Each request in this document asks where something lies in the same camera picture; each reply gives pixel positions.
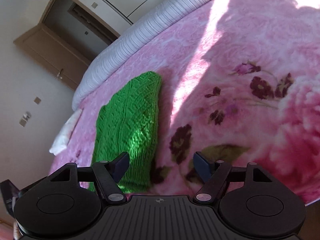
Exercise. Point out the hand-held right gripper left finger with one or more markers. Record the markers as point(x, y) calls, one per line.
point(121, 165)

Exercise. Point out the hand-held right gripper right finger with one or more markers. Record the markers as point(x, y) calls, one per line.
point(201, 166)

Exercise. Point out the green knitted vest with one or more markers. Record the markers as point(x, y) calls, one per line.
point(125, 120)

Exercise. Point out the white cloth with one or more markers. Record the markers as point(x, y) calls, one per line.
point(65, 132)

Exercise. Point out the pink floral blanket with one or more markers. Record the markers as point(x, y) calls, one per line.
point(225, 55)

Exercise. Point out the striped quilt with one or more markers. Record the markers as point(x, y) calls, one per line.
point(140, 35)

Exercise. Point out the wooden door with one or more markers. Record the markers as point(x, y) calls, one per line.
point(50, 47)

